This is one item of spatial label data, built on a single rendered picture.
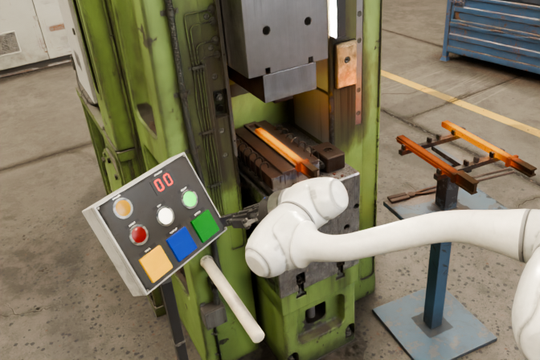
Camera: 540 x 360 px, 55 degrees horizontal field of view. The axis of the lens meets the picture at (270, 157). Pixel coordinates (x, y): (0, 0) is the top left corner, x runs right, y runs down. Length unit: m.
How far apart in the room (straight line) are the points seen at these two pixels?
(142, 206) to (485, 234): 0.90
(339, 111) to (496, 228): 1.13
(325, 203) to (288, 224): 0.12
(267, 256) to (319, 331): 1.35
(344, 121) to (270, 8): 0.67
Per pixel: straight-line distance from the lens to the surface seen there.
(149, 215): 1.50
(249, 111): 2.25
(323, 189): 1.17
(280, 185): 1.86
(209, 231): 1.59
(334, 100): 2.03
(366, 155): 2.26
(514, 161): 2.03
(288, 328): 2.24
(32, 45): 6.83
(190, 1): 1.66
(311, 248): 1.08
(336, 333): 2.45
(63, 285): 3.17
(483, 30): 5.56
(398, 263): 2.97
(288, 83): 1.71
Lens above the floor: 1.94
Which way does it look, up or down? 29 degrees down
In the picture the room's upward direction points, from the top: 5 degrees counter-clockwise
